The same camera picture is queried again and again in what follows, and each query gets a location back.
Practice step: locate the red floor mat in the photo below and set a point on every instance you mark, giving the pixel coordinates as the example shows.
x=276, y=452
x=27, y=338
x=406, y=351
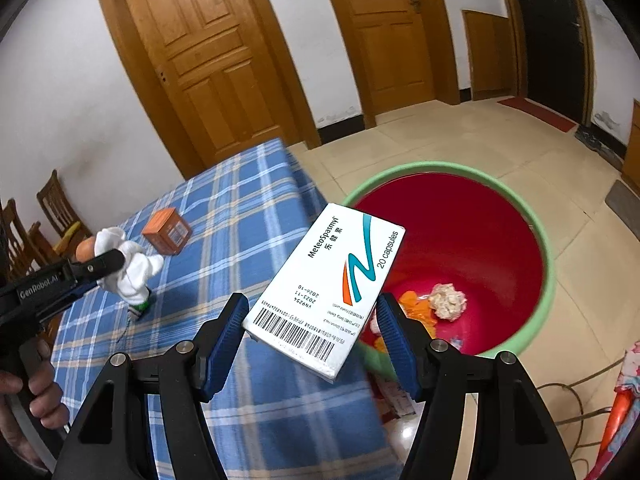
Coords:
x=537, y=110

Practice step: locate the blue plaid tablecloth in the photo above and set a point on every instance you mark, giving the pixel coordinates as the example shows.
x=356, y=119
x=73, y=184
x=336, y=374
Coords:
x=240, y=210

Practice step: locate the brown round pear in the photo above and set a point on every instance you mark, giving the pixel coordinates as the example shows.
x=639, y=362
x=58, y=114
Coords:
x=85, y=249

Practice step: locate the person's left hand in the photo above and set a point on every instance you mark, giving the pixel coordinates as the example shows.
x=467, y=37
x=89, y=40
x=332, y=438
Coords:
x=42, y=395

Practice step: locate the wooden chair with yellow cushion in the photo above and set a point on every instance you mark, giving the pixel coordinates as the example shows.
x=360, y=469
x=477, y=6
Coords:
x=52, y=200

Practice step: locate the white toy figure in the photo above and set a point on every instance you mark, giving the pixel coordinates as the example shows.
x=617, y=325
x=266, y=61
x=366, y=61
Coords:
x=132, y=270

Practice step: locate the orange yellow snack packet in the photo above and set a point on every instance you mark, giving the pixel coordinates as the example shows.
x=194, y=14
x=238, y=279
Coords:
x=411, y=298

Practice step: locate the wooden cabinet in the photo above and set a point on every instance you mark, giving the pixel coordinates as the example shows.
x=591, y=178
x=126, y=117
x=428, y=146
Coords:
x=634, y=145

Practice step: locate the orange box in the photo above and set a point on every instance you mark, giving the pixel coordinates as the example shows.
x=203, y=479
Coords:
x=165, y=232

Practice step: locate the red bin with green rim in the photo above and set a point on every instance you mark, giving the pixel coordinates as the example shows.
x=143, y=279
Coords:
x=450, y=220

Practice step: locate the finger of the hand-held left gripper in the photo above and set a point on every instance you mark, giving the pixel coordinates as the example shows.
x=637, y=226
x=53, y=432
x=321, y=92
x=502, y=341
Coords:
x=70, y=302
x=97, y=262

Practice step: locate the white medicine box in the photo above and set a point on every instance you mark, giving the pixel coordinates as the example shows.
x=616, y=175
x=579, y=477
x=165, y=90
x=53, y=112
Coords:
x=325, y=285

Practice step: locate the black door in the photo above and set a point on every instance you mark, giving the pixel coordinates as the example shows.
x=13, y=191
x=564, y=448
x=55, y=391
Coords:
x=550, y=35

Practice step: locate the pink floral cloth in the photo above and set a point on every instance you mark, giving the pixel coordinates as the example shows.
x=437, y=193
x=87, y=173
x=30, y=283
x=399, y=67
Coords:
x=625, y=375

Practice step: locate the small wooden cabinet door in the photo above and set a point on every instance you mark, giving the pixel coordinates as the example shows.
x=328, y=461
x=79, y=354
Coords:
x=487, y=55

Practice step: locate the large wooden chair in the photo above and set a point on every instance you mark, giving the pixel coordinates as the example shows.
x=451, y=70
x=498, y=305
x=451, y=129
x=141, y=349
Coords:
x=15, y=240

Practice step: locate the wooden panel door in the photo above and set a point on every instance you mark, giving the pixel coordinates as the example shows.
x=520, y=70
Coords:
x=200, y=60
x=390, y=35

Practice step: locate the yellow foam fruit net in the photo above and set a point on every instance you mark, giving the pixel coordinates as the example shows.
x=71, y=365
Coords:
x=422, y=320

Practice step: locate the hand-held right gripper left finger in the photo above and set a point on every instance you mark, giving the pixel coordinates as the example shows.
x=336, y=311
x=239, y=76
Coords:
x=225, y=352

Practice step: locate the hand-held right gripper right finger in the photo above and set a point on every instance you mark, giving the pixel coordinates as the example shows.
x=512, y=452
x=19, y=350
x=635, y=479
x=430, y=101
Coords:
x=395, y=355

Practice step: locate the grey floor mat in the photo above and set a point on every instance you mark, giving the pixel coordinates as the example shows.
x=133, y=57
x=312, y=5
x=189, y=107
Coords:
x=625, y=205

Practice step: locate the printed paper carton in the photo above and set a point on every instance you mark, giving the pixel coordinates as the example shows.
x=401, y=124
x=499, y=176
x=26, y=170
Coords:
x=397, y=400

